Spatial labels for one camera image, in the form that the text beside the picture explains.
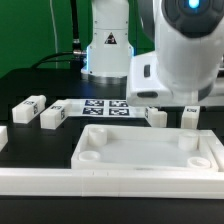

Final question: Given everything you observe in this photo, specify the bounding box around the white fence bar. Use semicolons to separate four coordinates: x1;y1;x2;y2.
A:
200;130;224;172
0;168;224;199

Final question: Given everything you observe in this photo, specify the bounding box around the white front fence bar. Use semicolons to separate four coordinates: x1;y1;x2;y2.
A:
0;168;224;199

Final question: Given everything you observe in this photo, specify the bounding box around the tag sheet on table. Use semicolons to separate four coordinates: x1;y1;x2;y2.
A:
69;99;145;118

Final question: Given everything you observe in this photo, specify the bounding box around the black cable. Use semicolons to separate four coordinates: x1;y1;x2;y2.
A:
30;0;88;70

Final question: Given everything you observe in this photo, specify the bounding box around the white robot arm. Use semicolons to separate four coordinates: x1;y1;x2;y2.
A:
82;0;224;106

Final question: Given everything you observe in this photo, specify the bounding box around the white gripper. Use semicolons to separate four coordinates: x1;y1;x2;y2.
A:
126;52;224;107

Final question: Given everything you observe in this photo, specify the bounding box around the white desk top tray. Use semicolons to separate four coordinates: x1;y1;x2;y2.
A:
71;125;219;172

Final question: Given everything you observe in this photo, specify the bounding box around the white cable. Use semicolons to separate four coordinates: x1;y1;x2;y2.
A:
49;0;60;70

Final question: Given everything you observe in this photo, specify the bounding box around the white left fence piece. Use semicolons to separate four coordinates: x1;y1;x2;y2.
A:
0;126;8;152

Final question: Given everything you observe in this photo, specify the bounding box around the white right fence bar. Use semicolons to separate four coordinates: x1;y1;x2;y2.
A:
200;130;224;172

